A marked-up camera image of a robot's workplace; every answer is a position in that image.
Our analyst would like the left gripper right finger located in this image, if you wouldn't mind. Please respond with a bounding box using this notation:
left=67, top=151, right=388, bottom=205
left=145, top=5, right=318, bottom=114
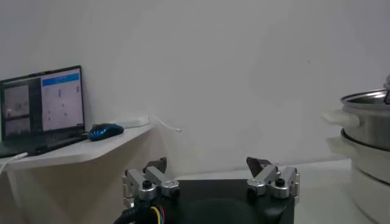
left=246, top=156, right=301, bottom=204

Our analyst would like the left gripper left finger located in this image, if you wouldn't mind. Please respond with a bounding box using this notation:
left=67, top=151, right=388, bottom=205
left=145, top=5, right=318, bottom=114
left=122, top=156, right=181, bottom=208

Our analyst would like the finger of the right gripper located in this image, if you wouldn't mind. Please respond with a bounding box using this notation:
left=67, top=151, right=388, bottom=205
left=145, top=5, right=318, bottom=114
left=383, top=74, right=390, bottom=106

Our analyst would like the stainless steel steamer basket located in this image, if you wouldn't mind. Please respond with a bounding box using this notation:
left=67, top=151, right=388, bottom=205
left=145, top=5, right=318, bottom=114
left=321, top=88, right=390, bottom=152

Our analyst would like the white rectangular adapter box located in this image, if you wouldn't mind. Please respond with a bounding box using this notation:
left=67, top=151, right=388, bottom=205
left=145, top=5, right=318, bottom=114
left=112, top=115, right=151, bottom=128

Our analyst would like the blue computer mouse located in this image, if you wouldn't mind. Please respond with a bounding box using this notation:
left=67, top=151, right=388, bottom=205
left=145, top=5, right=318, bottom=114
left=88, top=123, right=125, bottom=142

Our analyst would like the white side table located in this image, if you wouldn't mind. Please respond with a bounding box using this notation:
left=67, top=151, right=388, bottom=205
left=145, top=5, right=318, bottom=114
left=0, top=123, right=155, bottom=171

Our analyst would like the white electric cooker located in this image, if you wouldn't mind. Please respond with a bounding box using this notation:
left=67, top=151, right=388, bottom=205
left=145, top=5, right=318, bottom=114
left=325, top=129, right=390, bottom=224

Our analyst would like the black laptop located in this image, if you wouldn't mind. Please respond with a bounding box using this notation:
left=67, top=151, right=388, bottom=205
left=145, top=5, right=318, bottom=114
left=0, top=65, right=89, bottom=159

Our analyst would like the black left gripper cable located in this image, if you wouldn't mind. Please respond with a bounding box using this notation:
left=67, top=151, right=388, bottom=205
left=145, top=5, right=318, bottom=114
left=113, top=199, right=167, bottom=224

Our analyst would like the white laptop cable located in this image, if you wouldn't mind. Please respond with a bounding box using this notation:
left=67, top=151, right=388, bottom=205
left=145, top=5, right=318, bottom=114
left=0, top=151, right=29, bottom=175

